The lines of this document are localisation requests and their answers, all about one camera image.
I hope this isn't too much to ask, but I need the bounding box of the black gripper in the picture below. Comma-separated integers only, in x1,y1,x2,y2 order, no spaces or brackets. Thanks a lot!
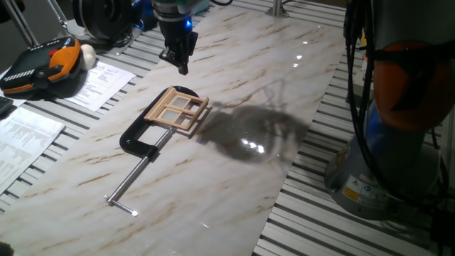
153,12,199,76

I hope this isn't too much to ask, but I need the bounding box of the miniature wooden sliding window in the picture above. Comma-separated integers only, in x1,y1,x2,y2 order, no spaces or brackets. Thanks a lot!
143,85,210,132

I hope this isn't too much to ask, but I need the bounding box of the light blue egg-shaped object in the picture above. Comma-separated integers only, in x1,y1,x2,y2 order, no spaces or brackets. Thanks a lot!
191,0,211,15

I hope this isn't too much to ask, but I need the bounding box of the black filament spool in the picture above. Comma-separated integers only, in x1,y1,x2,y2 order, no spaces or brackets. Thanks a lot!
73,0,135,42

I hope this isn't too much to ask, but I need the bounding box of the small white round object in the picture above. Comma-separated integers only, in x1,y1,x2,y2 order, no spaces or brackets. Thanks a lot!
78,43,97,71

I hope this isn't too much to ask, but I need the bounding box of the black metal C-clamp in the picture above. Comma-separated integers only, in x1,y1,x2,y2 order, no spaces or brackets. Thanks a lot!
103,85,200,218

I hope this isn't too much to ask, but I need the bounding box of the slanted grey metal rod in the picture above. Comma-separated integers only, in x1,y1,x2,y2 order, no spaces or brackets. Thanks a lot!
45,0,69,29
2,0,41,48

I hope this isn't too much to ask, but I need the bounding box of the white marble pattern board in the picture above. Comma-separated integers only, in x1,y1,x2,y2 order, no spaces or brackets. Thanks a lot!
0,5,348,256

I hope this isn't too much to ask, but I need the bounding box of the orange black teach pendant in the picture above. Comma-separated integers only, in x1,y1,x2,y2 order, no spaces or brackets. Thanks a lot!
0,36,83,96

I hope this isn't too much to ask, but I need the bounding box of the printed paper sheet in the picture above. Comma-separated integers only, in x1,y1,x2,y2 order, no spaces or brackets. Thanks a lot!
0,105,67,196

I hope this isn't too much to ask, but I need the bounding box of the black computer keyboard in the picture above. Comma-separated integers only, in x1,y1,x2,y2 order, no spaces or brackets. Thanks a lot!
0,95,14,117

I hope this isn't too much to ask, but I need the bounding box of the grey metal base plate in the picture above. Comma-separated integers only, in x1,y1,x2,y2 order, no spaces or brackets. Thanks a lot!
65,19,144,57

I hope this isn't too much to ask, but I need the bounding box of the aluminium beam with foot bracket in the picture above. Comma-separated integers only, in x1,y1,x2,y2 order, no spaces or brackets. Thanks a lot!
264,0,290,18

